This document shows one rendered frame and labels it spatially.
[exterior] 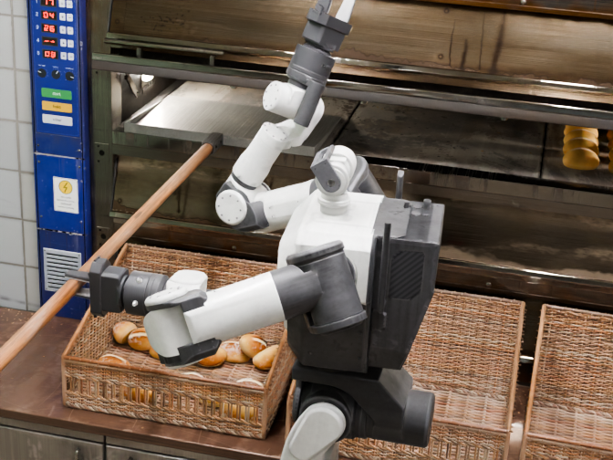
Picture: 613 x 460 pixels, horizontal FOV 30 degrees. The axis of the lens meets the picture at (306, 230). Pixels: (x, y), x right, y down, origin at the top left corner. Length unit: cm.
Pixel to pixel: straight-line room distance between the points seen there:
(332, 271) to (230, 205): 57
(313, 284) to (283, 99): 55
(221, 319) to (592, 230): 142
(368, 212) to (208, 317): 42
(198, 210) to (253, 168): 79
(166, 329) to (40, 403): 117
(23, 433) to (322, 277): 137
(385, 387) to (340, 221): 35
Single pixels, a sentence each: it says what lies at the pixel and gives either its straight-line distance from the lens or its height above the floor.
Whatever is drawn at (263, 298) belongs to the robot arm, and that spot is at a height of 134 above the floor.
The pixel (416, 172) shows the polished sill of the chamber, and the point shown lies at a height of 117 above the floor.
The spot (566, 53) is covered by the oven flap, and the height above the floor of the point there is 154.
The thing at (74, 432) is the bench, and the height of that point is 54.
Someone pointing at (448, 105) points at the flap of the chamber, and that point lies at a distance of 286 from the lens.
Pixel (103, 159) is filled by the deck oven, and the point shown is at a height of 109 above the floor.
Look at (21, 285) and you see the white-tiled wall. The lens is 360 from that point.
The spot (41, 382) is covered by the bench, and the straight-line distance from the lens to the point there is 322.
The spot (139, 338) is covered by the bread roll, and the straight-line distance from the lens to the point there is 329.
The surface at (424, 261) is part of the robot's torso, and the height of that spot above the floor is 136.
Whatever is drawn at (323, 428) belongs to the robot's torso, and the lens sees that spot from 232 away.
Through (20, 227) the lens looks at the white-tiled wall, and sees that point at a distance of 352.
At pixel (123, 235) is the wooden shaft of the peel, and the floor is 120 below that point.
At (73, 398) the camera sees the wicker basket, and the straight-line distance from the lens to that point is 308.
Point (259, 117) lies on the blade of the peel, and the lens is 340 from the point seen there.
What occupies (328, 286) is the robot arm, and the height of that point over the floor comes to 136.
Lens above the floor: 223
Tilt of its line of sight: 23 degrees down
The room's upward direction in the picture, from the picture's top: 3 degrees clockwise
